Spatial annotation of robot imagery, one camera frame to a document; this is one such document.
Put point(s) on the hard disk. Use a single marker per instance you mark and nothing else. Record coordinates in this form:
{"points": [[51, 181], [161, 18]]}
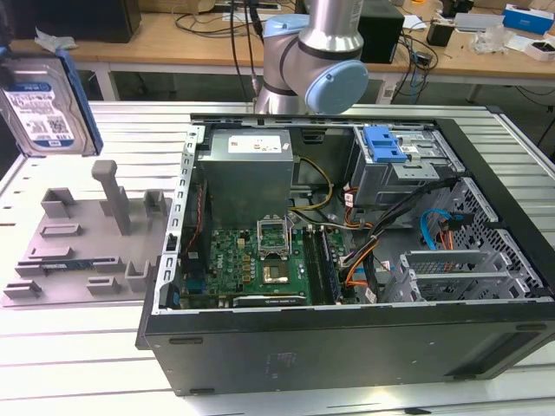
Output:
{"points": [[47, 108]]}

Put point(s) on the blue plastic cage latch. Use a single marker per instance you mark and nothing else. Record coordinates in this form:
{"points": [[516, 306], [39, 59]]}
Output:
{"points": [[381, 143]]}

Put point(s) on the black PC tower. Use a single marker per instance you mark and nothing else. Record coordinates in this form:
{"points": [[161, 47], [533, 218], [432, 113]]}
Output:
{"points": [[86, 21]]}

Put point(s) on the crumpled clear plastic bag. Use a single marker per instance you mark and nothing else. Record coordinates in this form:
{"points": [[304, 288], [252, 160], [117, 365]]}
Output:
{"points": [[54, 42]]}

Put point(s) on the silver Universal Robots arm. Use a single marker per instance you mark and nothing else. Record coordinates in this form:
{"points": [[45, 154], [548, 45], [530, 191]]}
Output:
{"points": [[329, 34]]}

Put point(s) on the clear plastic wrapping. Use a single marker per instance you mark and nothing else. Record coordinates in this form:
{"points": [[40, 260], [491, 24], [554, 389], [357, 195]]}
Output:
{"points": [[490, 41]]}

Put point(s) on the green motherboard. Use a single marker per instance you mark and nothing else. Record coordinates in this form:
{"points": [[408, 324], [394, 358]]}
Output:
{"points": [[234, 268]]}

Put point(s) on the RAM stick in slot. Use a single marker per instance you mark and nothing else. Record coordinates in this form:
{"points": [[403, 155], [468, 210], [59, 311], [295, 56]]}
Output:
{"points": [[330, 268]]}

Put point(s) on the CPU socket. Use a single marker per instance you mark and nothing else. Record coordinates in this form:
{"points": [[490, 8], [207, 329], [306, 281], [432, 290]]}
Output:
{"points": [[276, 274]]}

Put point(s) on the grey power supply unit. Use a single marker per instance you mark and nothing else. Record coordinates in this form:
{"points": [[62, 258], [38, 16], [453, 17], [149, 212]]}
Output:
{"points": [[243, 182]]}

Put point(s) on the black graphics card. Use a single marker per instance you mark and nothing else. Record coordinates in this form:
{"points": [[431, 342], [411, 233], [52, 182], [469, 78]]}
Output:
{"points": [[269, 301]]}

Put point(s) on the grey parts rack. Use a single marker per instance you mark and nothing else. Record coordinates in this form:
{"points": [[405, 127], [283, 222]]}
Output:
{"points": [[86, 242]]}

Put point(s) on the black case fan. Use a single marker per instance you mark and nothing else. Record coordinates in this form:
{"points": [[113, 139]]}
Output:
{"points": [[191, 225]]}

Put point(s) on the grey metal drive cage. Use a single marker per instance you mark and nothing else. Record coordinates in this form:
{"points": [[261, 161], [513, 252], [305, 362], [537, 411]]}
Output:
{"points": [[390, 186]]}

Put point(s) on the blue cardboard box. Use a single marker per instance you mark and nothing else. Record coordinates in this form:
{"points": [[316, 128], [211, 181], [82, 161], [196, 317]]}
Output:
{"points": [[529, 19]]}

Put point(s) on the RAM stick on rack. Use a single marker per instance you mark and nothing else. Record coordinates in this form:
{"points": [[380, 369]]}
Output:
{"points": [[65, 264]]}

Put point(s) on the small black box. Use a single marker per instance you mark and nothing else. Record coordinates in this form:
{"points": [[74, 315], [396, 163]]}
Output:
{"points": [[440, 34]]}

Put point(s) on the wooden desk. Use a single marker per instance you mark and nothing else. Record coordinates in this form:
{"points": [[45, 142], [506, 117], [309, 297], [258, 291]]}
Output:
{"points": [[152, 47]]}

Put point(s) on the black open PC case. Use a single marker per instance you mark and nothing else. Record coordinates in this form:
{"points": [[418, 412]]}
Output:
{"points": [[303, 346]]}

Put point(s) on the flat grey box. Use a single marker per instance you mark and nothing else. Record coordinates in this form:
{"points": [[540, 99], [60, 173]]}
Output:
{"points": [[477, 21]]}

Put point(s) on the large black box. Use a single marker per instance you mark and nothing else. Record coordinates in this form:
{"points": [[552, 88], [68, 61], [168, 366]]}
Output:
{"points": [[381, 39]]}

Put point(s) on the white tray box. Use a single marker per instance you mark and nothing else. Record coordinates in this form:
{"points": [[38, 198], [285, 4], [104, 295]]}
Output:
{"points": [[535, 55]]}

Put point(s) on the metal disk bay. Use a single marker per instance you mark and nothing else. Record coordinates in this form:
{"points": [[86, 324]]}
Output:
{"points": [[455, 286]]}

